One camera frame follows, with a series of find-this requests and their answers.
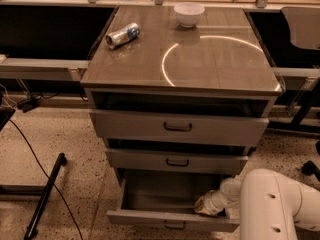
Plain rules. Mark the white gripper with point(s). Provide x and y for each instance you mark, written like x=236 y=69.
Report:
x=214 y=201

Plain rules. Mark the grey drawer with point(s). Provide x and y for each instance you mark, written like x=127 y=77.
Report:
x=178 y=128
x=166 y=200
x=176 y=162

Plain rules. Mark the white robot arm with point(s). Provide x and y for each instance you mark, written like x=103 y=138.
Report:
x=272 y=206

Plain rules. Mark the grey drawer cabinet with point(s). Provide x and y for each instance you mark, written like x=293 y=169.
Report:
x=216 y=68

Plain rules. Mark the crushed silver blue can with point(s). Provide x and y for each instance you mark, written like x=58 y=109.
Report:
x=122 y=36

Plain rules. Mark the white bowl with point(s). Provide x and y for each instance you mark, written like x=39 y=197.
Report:
x=188 y=14

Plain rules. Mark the black floor stand leg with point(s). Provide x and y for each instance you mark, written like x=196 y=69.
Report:
x=42 y=192

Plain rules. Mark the grey chair backrest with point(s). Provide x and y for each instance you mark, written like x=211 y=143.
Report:
x=304 y=26

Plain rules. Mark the grey metal rail left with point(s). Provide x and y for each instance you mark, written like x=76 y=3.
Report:
x=42 y=69

